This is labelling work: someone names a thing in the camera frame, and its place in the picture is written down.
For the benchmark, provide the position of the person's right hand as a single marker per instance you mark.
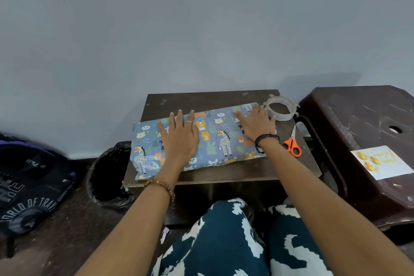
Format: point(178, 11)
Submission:
point(257, 123)

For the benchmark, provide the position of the small brown wooden table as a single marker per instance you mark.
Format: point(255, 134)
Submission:
point(200, 101)

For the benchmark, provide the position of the person's right forearm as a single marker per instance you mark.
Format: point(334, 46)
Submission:
point(333, 214)

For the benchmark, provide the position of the blue animal-print wrapping paper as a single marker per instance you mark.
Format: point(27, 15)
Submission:
point(213, 143)

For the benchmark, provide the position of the teal white patterned trousers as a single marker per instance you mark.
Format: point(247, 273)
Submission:
point(226, 243)

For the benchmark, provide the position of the clear tape roll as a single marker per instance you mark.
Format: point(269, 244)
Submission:
point(283, 115)

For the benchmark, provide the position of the black purple backpack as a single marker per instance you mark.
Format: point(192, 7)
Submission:
point(29, 188)

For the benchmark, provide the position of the person's left hand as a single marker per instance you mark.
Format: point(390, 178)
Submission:
point(179, 143)

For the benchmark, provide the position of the black trash bin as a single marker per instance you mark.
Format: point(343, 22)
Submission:
point(106, 175)

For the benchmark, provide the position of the white card with gold stickers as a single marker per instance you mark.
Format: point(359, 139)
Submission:
point(386, 164)

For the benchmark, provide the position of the person's left forearm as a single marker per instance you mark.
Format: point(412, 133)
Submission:
point(129, 230)

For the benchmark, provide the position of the brown plastic stool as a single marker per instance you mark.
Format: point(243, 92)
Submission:
point(355, 117)

